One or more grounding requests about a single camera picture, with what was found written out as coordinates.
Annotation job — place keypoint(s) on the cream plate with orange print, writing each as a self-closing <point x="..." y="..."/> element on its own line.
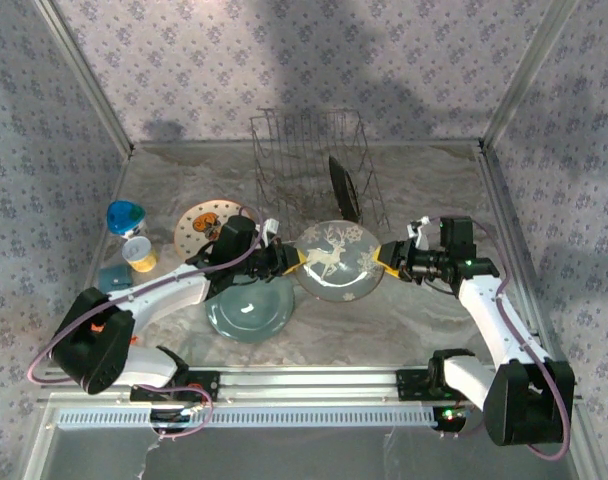
<point x="196" y="225"/>

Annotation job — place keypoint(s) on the glass plate with reindeer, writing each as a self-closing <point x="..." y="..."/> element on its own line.
<point x="344" y="280"/>

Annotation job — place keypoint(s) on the blue-grey plate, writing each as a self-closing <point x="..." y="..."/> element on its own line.
<point x="254" y="315"/>

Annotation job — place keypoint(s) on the black plate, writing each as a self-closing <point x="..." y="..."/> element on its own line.
<point x="341" y="190"/>

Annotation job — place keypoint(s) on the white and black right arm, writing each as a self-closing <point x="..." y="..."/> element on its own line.
<point x="504" y="320"/>

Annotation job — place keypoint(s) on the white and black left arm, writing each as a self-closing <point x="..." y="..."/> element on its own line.
<point x="94" y="345"/>

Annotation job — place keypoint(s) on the yellow cup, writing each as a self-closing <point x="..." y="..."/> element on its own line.
<point x="144" y="260"/>

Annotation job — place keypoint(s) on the blue cup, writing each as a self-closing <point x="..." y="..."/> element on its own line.
<point x="124" y="215"/>

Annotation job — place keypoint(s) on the teal pouch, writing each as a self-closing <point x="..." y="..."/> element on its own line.
<point x="115" y="277"/>

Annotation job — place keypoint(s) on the black controller board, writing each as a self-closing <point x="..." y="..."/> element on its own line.
<point x="171" y="420"/>
<point x="449" y="417"/>

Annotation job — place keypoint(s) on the aluminium side rail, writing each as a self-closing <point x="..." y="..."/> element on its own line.
<point x="513" y="240"/>

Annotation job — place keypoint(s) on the aluminium front rail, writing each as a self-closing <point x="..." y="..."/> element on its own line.
<point x="309" y="382"/>

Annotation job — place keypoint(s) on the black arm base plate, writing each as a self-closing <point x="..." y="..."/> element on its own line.
<point x="204" y="387"/>
<point x="414" y="385"/>

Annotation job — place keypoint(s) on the aluminium frame post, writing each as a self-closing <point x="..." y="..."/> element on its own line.
<point x="531" y="75"/>
<point x="86" y="75"/>

